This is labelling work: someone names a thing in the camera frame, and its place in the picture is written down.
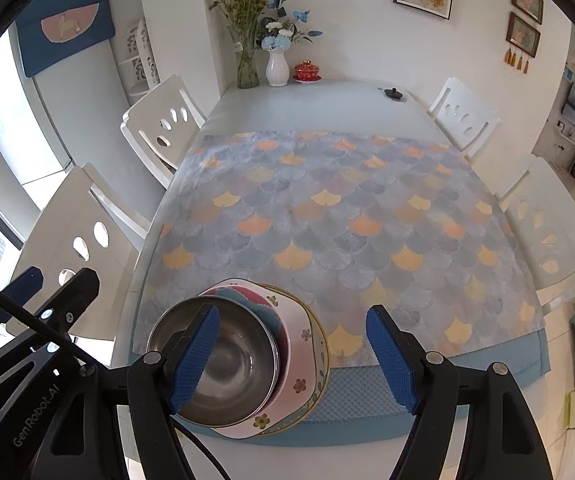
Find round gold-rimmed plate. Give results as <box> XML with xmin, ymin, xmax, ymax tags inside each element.
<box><xmin>254</xmin><ymin>284</ymin><xmax>332</xmax><ymax>438</ymax></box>

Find white refrigerator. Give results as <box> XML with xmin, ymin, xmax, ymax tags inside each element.
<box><xmin>0</xmin><ymin>25</ymin><xmax>168</xmax><ymax>196</ymax></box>

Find dried green bouquet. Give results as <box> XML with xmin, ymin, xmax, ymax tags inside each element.
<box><xmin>203</xmin><ymin>0</ymin><xmax>268</xmax><ymax>56</ymax></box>

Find white carved shelf rack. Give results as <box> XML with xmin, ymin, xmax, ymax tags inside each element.
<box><xmin>117</xmin><ymin>19</ymin><xmax>160</xmax><ymax>96</ymax></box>

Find blue refrigerator cover cloth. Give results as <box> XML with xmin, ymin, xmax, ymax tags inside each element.
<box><xmin>14</xmin><ymin>0</ymin><xmax>115</xmax><ymax>78</ymax></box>

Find red steel bowl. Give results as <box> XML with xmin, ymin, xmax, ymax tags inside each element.
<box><xmin>146</xmin><ymin>296</ymin><xmax>280</xmax><ymax>423</ymax></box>

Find hanging orange tassel ornament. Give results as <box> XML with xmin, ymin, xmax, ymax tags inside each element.
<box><xmin>504</xmin><ymin>47</ymin><xmax>529</xmax><ymax>73</ymax></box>

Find glass vase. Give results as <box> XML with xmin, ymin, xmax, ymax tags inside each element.
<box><xmin>236</xmin><ymin>40</ymin><xmax>260</xmax><ymax>90</ymax></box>

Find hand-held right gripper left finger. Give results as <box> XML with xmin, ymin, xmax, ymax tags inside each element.
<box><xmin>54</xmin><ymin>304</ymin><xmax>221</xmax><ymax>480</ymax></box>

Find blue and white flowers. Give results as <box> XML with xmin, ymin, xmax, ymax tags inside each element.
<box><xmin>256</xmin><ymin>0</ymin><xmax>323</xmax><ymax>53</ymax></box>

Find white dining chair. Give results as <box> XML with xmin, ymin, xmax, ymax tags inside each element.
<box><xmin>120</xmin><ymin>74</ymin><xmax>205</xmax><ymax>188</ymax></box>
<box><xmin>10</xmin><ymin>162</ymin><xmax>153</xmax><ymax>356</ymax></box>
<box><xmin>427</xmin><ymin>77</ymin><xmax>501</xmax><ymax>161</ymax></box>
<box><xmin>497</xmin><ymin>157</ymin><xmax>575</xmax><ymax>306</ymax></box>

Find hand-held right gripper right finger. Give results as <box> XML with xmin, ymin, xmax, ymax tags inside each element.
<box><xmin>366</xmin><ymin>305</ymin><xmax>554</xmax><ymax>480</ymax></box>

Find small framed picture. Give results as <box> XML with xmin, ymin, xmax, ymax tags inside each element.
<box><xmin>506</xmin><ymin>11</ymin><xmax>541</xmax><ymax>58</ymax></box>
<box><xmin>511</xmin><ymin>0</ymin><xmax>545</xmax><ymax>25</ymax></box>

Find red lidded teacup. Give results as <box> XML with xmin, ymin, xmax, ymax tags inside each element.
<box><xmin>292</xmin><ymin>60</ymin><xmax>322</xmax><ymax>84</ymax></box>

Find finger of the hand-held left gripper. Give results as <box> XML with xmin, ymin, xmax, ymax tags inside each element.
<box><xmin>0</xmin><ymin>266</ymin><xmax>44</xmax><ymax>323</ymax></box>
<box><xmin>7</xmin><ymin>267</ymin><xmax>101</xmax><ymax>356</ymax></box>

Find scallop patterned table mat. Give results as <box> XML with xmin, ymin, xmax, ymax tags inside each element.
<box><xmin>132</xmin><ymin>130</ymin><xmax>545</xmax><ymax>361</ymax></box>

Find white floral plate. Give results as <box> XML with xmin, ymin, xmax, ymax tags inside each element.
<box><xmin>210</xmin><ymin>282</ymin><xmax>331</xmax><ymax>438</ymax></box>

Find black cable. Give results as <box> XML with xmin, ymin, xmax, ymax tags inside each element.
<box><xmin>0</xmin><ymin>274</ymin><xmax>230</xmax><ymax>480</ymax></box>

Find white ceramic vase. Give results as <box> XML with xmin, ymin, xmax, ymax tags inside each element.
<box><xmin>266</xmin><ymin>49</ymin><xmax>289</xmax><ymax>87</ymax></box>

